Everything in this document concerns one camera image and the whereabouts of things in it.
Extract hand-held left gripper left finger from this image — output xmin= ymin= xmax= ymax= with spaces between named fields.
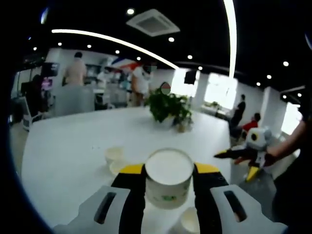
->
xmin=52 ymin=163 xmax=146 ymax=234

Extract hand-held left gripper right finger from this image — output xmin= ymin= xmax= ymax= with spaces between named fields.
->
xmin=194 ymin=162 xmax=288 ymax=234

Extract white paper cup green print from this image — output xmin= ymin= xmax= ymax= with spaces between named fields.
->
xmin=179 ymin=207 xmax=201 ymax=234
xmin=109 ymin=159 xmax=128 ymax=176
xmin=105 ymin=146 xmax=125 ymax=166
xmin=144 ymin=148 xmax=195 ymax=211

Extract person's right hand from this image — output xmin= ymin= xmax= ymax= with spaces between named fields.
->
xmin=234 ymin=151 xmax=278 ymax=168

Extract person's dark clothing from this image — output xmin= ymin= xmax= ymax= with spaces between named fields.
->
xmin=272 ymin=155 xmax=312 ymax=230

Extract white plant pot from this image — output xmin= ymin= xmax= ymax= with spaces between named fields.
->
xmin=160 ymin=116 xmax=176 ymax=128

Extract green potted plant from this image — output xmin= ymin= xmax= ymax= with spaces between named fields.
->
xmin=144 ymin=87 xmax=194 ymax=128

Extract white table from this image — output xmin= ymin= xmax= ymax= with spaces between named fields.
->
xmin=21 ymin=106 xmax=232 ymax=234

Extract black hanging screen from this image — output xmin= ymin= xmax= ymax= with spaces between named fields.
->
xmin=183 ymin=70 xmax=197 ymax=84

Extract long ceiling light strip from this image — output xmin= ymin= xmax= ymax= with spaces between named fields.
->
xmin=222 ymin=0 xmax=238 ymax=78
xmin=51 ymin=29 xmax=180 ymax=70

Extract white chair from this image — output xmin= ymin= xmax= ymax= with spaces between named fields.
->
xmin=20 ymin=97 xmax=38 ymax=130

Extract ceiling air conditioner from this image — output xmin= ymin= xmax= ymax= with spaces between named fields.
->
xmin=126 ymin=8 xmax=181 ymax=38

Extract wall monitor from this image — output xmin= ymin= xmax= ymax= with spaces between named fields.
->
xmin=40 ymin=62 xmax=60 ymax=78

